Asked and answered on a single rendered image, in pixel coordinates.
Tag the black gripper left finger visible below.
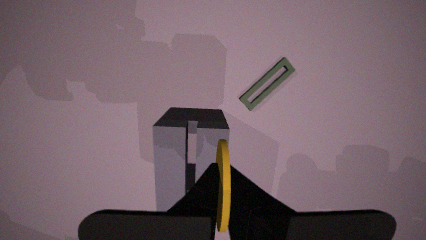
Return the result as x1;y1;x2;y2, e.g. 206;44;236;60
78;163;220;240

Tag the gold coin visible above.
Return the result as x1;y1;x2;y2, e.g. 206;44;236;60
216;139;231;232

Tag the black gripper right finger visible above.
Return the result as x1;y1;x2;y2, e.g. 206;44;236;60
228;165;397;240

